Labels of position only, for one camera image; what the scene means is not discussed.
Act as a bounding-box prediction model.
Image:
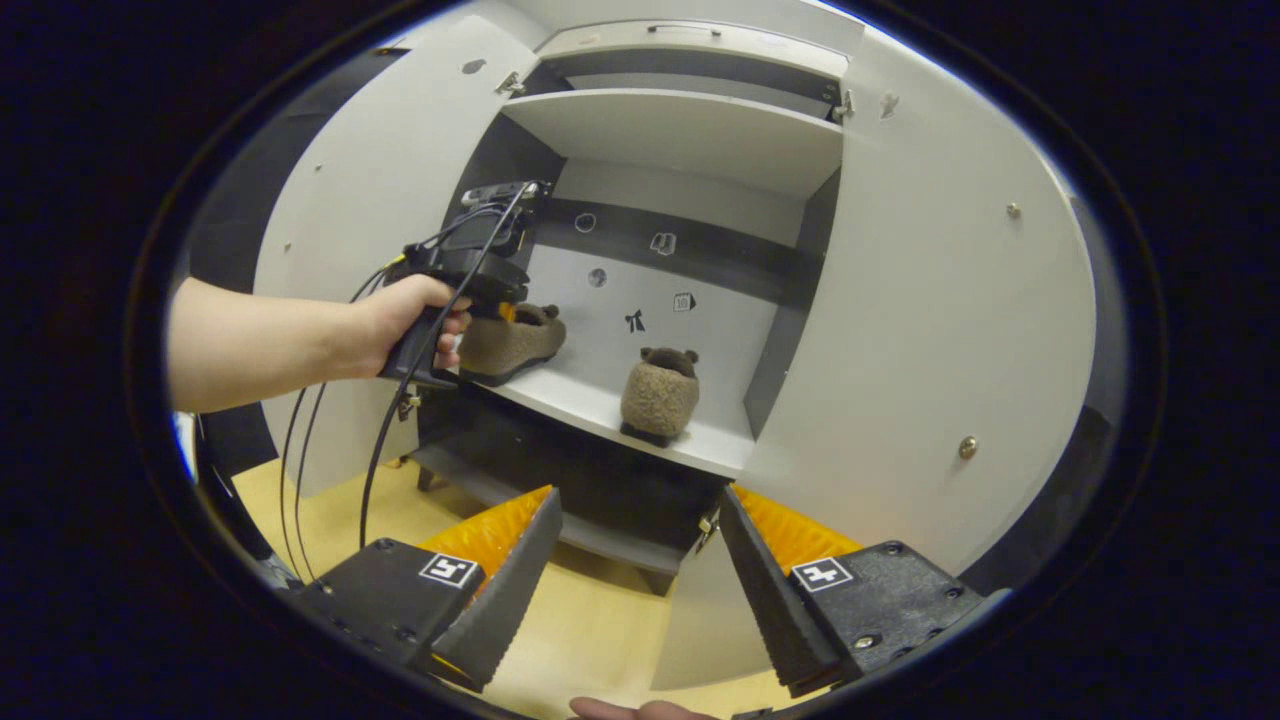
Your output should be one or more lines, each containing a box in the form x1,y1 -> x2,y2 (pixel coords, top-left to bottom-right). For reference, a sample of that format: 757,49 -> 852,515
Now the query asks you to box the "black cable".
278,262 -> 401,586
358,182 -> 536,549

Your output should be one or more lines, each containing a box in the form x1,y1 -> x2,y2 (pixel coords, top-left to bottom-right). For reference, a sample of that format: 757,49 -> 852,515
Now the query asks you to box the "grey shoe cabinet door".
252,15 -> 541,499
650,25 -> 1098,693

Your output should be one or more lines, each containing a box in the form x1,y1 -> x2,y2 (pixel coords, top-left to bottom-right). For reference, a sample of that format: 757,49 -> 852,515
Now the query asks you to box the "brown fuzzy shoe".
458,302 -> 568,388
619,346 -> 701,448

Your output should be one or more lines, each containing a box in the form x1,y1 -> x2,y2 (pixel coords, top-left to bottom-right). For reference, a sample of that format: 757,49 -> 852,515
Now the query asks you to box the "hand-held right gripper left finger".
290,485 -> 563,693

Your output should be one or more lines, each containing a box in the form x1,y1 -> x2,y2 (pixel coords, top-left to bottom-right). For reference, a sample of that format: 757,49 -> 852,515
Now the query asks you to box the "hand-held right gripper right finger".
718,485 -> 1011,699

